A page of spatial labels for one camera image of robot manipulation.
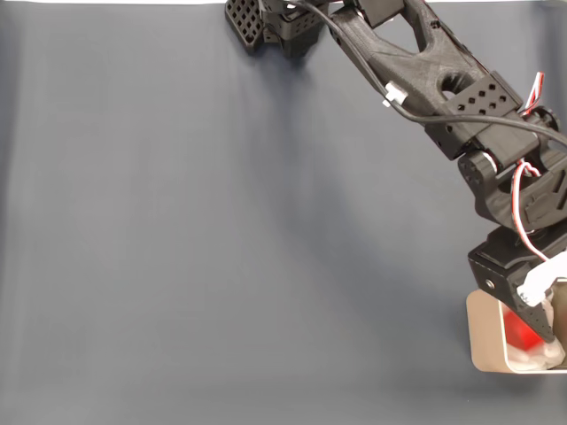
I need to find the red cube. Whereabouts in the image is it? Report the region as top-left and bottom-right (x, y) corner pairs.
(504, 309), (544, 353)

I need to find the dark grey table mat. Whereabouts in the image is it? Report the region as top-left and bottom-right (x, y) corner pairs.
(0, 3), (567, 425)

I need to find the red white servo wire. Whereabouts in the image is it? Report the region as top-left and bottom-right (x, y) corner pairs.
(512, 72), (553, 262)

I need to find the beige box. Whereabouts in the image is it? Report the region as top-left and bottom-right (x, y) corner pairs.
(465, 277), (567, 375)

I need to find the white camera board mount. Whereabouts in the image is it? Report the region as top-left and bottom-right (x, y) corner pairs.
(517, 252), (567, 306)

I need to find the black camera cable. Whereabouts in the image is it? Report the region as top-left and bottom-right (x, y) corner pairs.
(287, 0), (567, 147)

